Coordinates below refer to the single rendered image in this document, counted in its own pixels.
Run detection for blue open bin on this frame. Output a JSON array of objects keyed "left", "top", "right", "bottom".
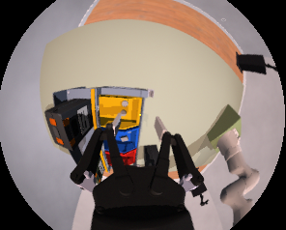
[{"left": 103, "top": 126, "right": 139, "bottom": 153}]

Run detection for yellow bin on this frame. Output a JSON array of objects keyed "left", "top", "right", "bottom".
[{"left": 100, "top": 95, "right": 142, "bottom": 129}]

